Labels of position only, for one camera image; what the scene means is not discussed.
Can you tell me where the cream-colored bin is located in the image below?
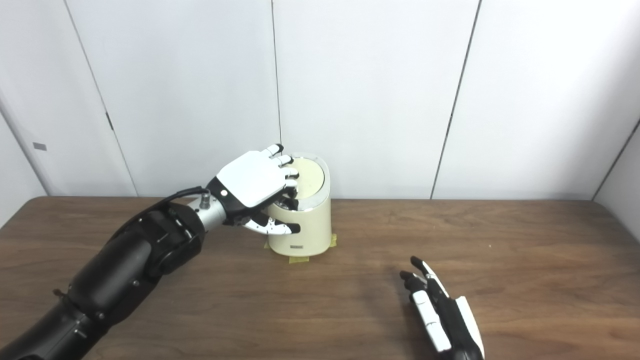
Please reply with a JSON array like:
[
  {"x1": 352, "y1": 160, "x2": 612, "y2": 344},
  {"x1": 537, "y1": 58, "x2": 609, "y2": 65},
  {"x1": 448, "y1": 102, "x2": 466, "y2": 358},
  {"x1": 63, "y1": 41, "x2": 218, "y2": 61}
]
[{"x1": 265, "y1": 152, "x2": 333, "y2": 258}]

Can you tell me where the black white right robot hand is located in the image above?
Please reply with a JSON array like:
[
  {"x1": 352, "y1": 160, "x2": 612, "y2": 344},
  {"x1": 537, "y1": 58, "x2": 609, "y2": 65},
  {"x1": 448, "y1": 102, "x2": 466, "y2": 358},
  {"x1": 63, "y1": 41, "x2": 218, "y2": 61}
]
[{"x1": 399, "y1": 256, "x2": 486, "y2": 360}]

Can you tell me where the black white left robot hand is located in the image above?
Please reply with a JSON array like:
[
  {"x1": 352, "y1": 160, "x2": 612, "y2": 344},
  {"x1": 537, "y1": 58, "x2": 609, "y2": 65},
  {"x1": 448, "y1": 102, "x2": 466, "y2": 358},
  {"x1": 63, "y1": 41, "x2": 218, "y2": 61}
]
[{"x1": 206, "y1": 144, "x2": 301, "y2": 236}]

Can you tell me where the round cream bin lid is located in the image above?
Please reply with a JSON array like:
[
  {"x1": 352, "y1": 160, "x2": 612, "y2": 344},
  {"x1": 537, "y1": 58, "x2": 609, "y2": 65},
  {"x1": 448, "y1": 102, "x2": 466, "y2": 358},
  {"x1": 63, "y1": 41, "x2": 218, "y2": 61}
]
[{"x1": 287, "y1": 157, "x2": 326, "y2": 198}]

